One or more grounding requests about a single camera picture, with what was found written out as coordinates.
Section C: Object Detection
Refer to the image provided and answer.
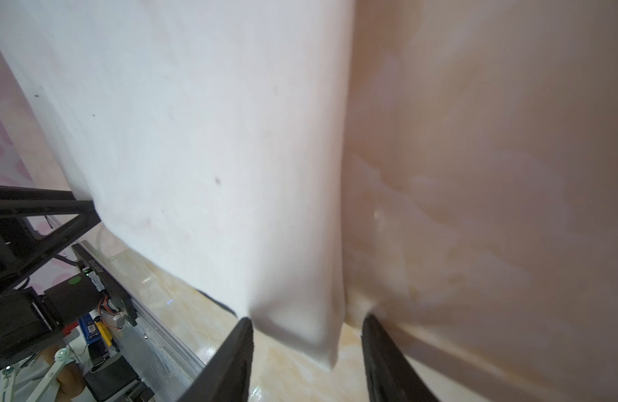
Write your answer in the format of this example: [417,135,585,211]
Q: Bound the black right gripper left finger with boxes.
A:
[178,318,254,402]

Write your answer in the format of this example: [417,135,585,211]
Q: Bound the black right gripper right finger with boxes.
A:
[362,314,439,402]

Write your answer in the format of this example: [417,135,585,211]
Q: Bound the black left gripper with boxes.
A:
[0,186,101,370]

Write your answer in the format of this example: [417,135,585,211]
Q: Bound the white t-shirt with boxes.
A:
[0,1,354,370]

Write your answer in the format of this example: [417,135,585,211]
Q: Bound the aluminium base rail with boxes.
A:
[105,250,205,401]

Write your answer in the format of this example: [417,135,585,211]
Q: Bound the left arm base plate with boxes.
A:
[71,243,138,327]

